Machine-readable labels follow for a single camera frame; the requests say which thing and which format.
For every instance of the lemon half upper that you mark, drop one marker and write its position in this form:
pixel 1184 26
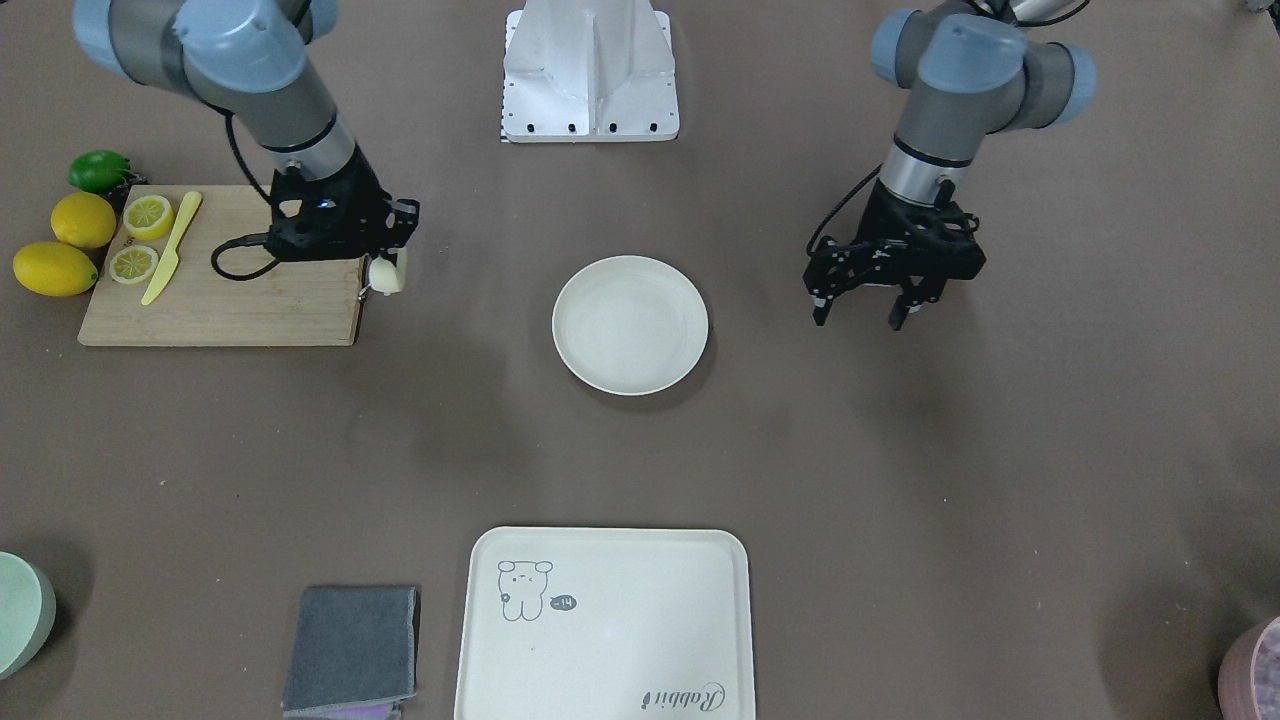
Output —
pixel 149 217

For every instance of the cream rabbit tray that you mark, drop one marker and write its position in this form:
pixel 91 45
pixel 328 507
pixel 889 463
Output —
pixel 606 623

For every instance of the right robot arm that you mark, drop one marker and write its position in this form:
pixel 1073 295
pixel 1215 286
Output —
pixel 248 60

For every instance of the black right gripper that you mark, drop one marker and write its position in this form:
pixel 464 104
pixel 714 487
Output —
pixel 367 205

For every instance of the pale green round plate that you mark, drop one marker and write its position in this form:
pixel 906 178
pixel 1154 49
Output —
pixel 630 326

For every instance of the lemon half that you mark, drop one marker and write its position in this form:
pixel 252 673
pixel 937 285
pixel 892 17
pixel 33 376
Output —
pixel 134 264
pixel 149 217

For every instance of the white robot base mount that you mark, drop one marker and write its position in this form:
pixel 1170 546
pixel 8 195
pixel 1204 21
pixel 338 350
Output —
pixel 589 71

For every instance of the wooden cutting board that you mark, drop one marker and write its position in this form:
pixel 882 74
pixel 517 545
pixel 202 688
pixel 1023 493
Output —
pixel 296 304

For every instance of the whole yellow lemon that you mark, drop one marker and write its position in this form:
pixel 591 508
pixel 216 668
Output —
pixel 83 220
pixel 54 269

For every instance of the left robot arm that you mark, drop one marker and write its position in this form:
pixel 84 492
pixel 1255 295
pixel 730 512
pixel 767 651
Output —
pixel 971 71

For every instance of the green lime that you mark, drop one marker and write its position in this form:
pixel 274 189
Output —
pixel 99 171

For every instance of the grey folded cloth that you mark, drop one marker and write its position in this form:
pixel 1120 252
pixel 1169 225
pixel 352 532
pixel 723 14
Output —
pixel 353 654

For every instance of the yellow plastic knife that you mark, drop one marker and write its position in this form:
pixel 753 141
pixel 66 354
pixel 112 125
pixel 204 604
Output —
pixel 169 259

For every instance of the lemon half lower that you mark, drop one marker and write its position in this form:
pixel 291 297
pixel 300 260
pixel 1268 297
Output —
pixel 134 264

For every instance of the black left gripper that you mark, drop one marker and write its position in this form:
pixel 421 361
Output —
pixel 884 215

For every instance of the mint green bowl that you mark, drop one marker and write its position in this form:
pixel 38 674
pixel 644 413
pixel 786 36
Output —
pixel 28 610

